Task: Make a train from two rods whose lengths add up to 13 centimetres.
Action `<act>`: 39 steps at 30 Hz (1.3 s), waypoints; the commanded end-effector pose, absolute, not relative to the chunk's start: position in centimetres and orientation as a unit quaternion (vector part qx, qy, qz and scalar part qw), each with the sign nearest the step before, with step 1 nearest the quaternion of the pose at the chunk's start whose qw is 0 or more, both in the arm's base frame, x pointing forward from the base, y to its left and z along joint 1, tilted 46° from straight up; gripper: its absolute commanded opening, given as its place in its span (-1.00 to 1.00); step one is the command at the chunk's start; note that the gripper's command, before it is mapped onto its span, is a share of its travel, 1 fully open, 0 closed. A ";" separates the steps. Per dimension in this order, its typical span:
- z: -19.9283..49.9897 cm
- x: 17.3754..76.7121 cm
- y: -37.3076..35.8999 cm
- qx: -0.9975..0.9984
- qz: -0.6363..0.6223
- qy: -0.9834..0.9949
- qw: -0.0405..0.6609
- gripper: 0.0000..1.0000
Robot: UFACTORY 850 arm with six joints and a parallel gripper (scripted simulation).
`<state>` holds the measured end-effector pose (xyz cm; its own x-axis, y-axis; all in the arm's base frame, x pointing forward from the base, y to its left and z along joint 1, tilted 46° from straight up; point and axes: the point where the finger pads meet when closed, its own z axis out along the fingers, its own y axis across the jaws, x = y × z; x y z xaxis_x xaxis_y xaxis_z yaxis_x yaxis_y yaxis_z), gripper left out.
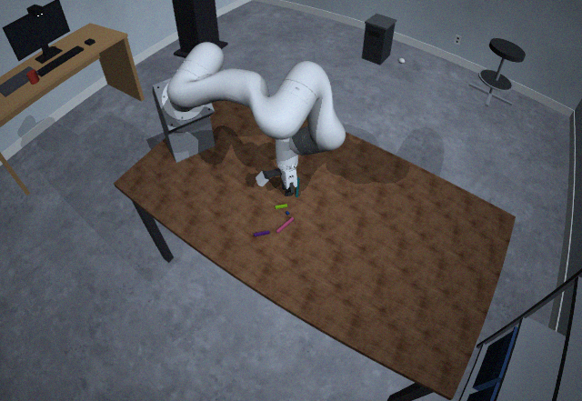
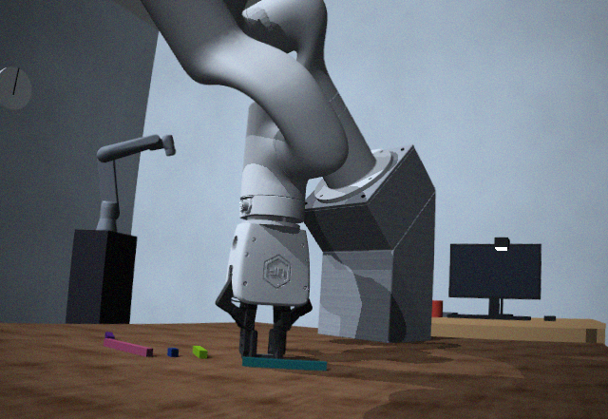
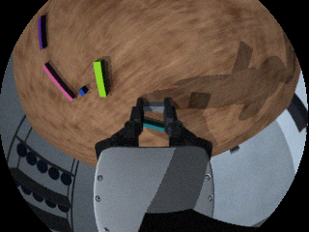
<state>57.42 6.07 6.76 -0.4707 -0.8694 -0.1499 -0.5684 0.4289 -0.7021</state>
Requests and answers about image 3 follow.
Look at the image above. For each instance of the small blue cube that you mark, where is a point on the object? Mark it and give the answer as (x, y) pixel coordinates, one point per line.
(83, 90)

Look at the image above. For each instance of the purple rod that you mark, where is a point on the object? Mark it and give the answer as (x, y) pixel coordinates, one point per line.
(42, 35)

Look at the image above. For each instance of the pink rod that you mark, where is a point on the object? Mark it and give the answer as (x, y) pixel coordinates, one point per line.
(58, 81)

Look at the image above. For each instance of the turquoise rod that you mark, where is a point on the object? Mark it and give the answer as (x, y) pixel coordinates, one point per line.
(153, 125)

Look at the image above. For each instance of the lime green rod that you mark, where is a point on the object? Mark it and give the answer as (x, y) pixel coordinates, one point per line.
(101, 77)

